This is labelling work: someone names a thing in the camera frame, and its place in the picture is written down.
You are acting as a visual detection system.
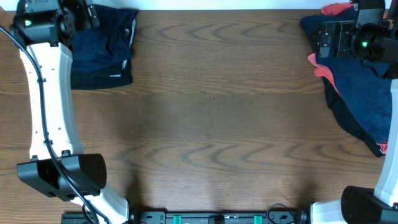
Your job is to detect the red garment in pile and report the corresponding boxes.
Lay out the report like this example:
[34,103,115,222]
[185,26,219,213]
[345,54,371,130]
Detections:
[308,53,387,149]

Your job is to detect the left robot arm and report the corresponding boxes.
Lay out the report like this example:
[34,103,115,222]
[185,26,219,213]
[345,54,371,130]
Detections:
[5,1,130,223]

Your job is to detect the black garment under pile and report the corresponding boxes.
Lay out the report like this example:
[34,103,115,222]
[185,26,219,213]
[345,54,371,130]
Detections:
[322,77,386,157]

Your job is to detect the folded black garment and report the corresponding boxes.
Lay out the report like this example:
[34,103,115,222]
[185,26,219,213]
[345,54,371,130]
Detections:
[70,12,137,91]

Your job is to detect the navy blue shorts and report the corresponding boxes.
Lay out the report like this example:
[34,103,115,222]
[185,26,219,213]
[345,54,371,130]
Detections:
[72,4,138,72]

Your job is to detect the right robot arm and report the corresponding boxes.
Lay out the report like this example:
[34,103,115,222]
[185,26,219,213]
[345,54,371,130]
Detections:
[296,1,397,223]

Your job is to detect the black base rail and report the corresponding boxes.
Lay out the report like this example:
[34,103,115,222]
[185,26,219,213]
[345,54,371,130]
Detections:
[61,211,312,224]

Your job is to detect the navy blue garment in pile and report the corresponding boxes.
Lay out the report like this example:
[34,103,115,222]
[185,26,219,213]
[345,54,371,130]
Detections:
[300,7,392,143]

